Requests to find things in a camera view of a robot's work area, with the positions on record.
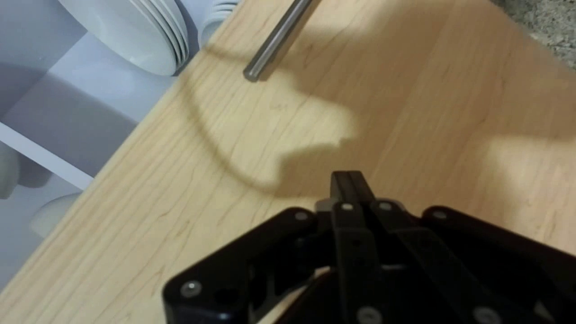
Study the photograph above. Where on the right stack of white plates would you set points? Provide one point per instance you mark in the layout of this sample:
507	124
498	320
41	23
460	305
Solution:
213	17

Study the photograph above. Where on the white bowl left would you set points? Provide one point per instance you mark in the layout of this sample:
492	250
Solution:
19	170

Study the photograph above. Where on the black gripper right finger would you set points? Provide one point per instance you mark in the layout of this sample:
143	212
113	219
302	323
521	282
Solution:
467	269

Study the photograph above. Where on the left stack of white plates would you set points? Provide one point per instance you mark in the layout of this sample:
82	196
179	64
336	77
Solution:
152	35

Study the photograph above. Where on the white open cabinet shelving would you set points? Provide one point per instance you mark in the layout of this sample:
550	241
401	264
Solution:
68	104

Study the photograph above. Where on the steel bar door handle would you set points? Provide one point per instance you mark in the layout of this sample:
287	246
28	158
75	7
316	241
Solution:
278	37

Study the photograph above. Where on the white bowl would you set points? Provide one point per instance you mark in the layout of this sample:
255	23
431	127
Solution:
19	170
51	214

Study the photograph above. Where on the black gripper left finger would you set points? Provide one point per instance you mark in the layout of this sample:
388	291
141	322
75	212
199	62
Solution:
329	257

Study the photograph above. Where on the stack of white plates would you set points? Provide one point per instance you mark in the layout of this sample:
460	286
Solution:
152	35
213	17

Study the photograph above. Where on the white bowl middle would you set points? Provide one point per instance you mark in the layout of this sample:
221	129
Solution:
51	214

